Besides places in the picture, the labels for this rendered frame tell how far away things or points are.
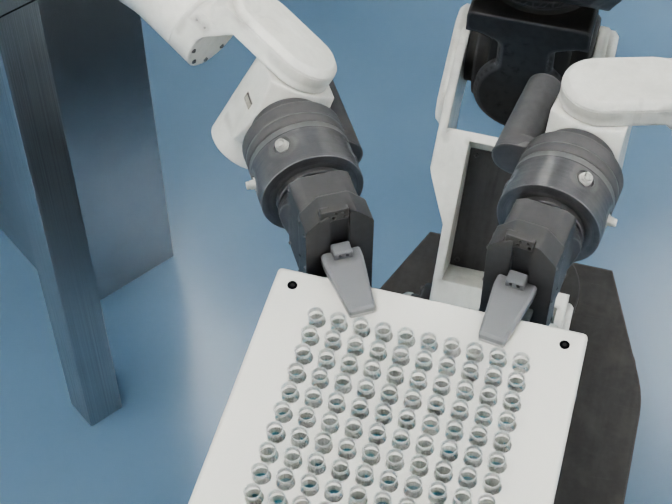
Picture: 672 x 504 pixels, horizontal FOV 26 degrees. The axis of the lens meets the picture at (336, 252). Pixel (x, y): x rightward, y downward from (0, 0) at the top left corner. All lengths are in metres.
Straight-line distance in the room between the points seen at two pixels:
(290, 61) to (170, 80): 1.59
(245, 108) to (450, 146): 0.38
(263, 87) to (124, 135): 1.03
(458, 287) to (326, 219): 0.51
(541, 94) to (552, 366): 0.28
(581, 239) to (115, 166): 1.23
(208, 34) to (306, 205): 0.21
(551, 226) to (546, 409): 0.15
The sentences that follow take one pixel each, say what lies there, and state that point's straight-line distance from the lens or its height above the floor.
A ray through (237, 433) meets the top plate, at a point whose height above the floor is 1.06.
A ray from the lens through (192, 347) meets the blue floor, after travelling 2.41.
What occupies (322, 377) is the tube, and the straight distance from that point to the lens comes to 1.08.
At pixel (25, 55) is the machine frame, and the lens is 1.75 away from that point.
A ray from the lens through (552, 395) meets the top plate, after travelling 1.08.
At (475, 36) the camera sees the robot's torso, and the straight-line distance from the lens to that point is 1.61.
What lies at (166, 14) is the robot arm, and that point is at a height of 1.10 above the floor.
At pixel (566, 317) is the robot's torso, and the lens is 2.06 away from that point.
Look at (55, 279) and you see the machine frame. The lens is 2.04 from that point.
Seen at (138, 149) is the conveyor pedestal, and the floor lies 0.29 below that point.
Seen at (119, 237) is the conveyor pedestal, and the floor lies 0.12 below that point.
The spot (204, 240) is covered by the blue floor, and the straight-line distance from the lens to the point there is 2.55.
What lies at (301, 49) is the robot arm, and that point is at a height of 1.10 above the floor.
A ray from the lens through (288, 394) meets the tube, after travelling 1.08.
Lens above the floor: 1.96
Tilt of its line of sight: 51 degrees down
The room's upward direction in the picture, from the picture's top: straight up
